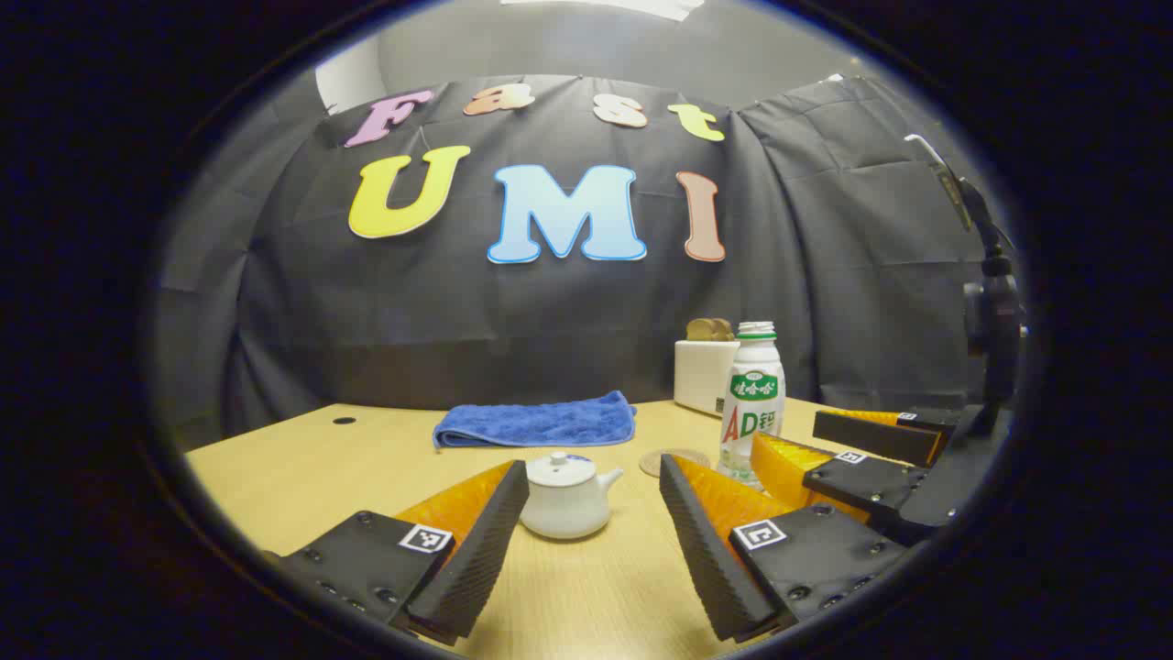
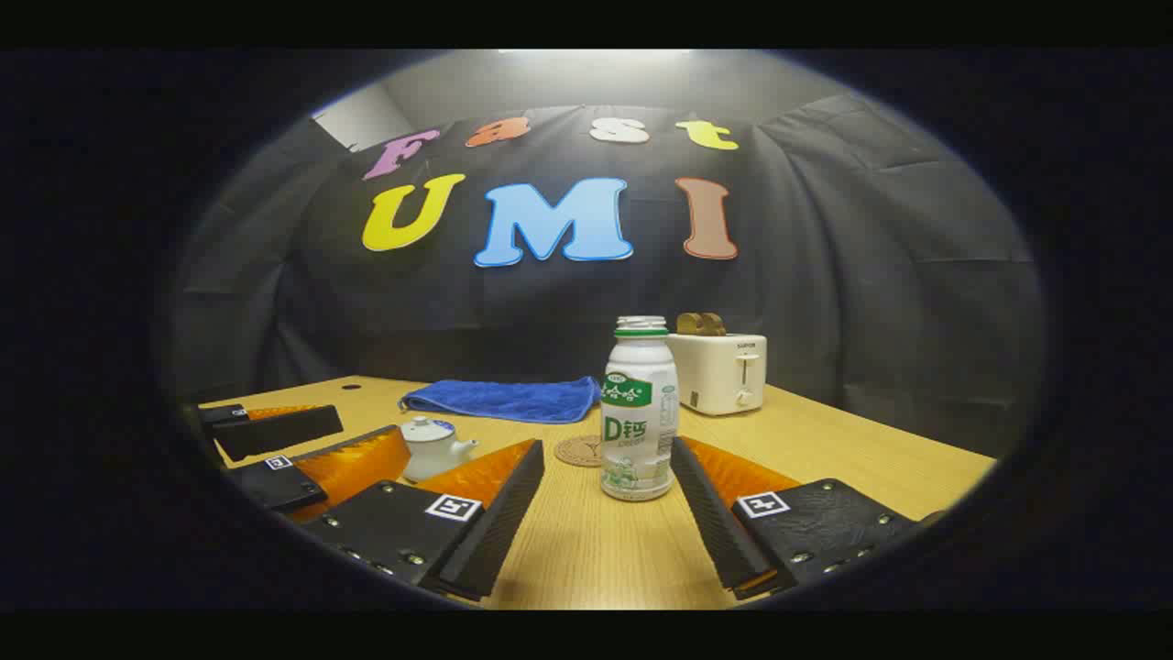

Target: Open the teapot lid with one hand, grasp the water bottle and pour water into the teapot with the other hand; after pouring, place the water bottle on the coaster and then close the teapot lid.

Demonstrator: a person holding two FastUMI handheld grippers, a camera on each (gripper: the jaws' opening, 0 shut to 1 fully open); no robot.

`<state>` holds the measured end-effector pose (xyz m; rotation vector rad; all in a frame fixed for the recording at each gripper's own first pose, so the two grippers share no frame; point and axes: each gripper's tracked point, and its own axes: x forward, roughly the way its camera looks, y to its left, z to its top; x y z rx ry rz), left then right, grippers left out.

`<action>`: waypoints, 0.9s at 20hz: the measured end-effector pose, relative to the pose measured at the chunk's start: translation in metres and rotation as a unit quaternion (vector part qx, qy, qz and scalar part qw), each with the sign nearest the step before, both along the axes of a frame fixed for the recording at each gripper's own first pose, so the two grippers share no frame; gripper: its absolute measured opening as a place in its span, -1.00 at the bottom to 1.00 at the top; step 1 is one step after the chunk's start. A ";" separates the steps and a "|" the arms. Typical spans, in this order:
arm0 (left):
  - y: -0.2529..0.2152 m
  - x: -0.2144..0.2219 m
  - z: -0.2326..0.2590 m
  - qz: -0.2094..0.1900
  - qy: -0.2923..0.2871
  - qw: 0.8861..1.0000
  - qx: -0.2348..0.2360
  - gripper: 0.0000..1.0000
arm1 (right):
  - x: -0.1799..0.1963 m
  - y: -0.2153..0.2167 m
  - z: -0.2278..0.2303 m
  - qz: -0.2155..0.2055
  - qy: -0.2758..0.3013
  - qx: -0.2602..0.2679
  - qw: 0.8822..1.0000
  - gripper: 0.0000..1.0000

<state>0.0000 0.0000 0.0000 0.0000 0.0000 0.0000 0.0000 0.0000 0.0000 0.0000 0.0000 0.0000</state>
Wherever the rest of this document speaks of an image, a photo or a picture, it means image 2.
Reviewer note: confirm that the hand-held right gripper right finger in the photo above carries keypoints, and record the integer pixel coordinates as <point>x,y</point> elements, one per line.
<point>710,522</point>

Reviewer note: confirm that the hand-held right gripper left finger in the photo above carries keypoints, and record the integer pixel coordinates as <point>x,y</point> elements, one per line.
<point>499,532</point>

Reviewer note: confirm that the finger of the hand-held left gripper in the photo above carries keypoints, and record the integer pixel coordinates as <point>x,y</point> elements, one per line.
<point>284,431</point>
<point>266,486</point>

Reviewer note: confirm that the white teacup with spout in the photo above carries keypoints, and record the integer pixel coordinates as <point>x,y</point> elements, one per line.
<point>431,458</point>

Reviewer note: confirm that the round cork coaster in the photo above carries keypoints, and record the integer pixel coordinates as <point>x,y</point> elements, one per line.
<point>579,452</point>

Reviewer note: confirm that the white green water bottle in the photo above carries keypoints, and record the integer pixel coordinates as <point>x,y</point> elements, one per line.
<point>639,431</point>

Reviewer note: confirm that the white teacup lid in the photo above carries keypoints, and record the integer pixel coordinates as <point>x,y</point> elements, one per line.
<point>423,427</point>

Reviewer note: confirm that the blue towel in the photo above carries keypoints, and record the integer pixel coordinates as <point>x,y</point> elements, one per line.
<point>504,401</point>

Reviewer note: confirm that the white toaster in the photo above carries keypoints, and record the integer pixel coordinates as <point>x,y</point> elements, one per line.
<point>719,376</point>

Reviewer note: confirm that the brown toast slice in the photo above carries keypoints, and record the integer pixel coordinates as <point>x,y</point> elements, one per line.
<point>701,324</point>

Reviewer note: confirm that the black backdrop cloth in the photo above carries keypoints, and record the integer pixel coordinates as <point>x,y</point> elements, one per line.
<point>825,275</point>

